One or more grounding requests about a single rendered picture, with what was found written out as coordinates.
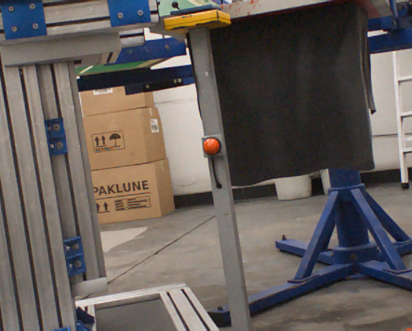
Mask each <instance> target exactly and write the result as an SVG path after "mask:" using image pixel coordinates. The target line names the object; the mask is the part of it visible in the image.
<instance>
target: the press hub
mask: <svg viewBox="0 0 412 331"><path fill-rule="evenodd" d="M328 177H329V183H330V187H329V188H328V189H327V190H328V196H329V195H330V193H331V192H333V191H339V192H340V196H341V204H340V207H339V209H338V211H337V214H336V216H335V224H336V229H337V240H338V245H336V246H334V247H333V252H332V253H331V257H332V258H333V259H334V264H336V263H352V264H353V270H354V273H353V274H350V275H348V276H346V277H343V278H341V279H337V280H353V279H365V278H371V277H370V276H367V275H364V274H360V273H358V272H357V268H356V263H361V262H366V261H372V260H376V261H380V260H379V253H380V249H379V248H378V246H377V243H376V242H374V241H369V234H368V228H367V226H366V225H365V223H364V221H363V220H362V219H361V217H360V215H359V213H358V212H357V210H356V209H355V206H354V205H353V203H352V202H351V195H350V190H353V189H357V188H359V190H360V192H361V193H362V194H363V195H364V198H366V188H365V184H363V183H361V181H360V171H356V170H347V169H340V168H329V169H328Z"/></svg>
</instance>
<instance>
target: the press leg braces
mask: <svg viewBox="0 0 412 331"><path fill-rule="evenodd" d="M350 195H351V202H352V203H353V205H354V206H355V209H356V210H357V212H358V213H359V215H360V217H361V219H362V220H363V221H364V223H365V225H366V226H367V228H368V229H369V232H370V234H371V236H372V237H373V239H375V242H376V243H377V245H378V247H379V249H380V251H381V253H382V255H383V256H384V258H385V259H386V261H387V262H388V265H389V267H390V268H383V269H382V270H385V271H388V272H392V273H395V274H399V273H403V272H409V271H412V268H406V266H405V265H404V263H403V261H402V259H401V257H400V255H399V254H398V253H397V251H396V249H395V248H394V246H393V244H402V245H404V243H408V242H410V241H412V238H409V237H408V236H407V234H406V233H405V232H404V231H403V230H401V229H400V227H399V225H398V224H397V223H396V222H395V221H394V220H392V218H391V217H390V216H389V215H388V214H387V213H386V212H385V211H384V210H383V208H382V207H381V206H380V205H379V204H378V203H376V202H375V200H374V199H373V198H372V197H371V195H370V194H369V193H368V192H367V191H366V198H364V195H363V194H362V193H361V192H360V190H359V188H357V189H353V190H350ZM340 204H341V196H340V192H339V191H333V192H331V193H330V195H329V197H328V200H327V202H326V205H325V207H324V209H323V212H322V214H321V217H320V220H319V221H318V224H317V226H316V229H315V231H314V233H313V234H312V236H311V240H310V241H309V244H308V246H307V249H306V251H305V253H304V256H303V258H302V261H301V263H300V266H299V268H298V270H297V272H296V275H295V278H293V279H289V280H287V282H303V281H307V280H309V279H312V278H315V277H318V276H319V275H318V274H312V271H313V268H314V267H315V264H316V262H317V259H318V257H319V255H320V252H323V251H327V250H332V249H333V248H330V247H328V245H329V243H330V240H331V237H332V233H333V230H334V228H335V216H336V214H337V211H338V209H339V207H340ZM384 229H385V230H386V232H387V233H389V234H390V235H391V236H392V237H393V238H394V239H395V241H392V242H391V240H390V238H389V236H387V234H386V232H385V231H384Z"/></svg>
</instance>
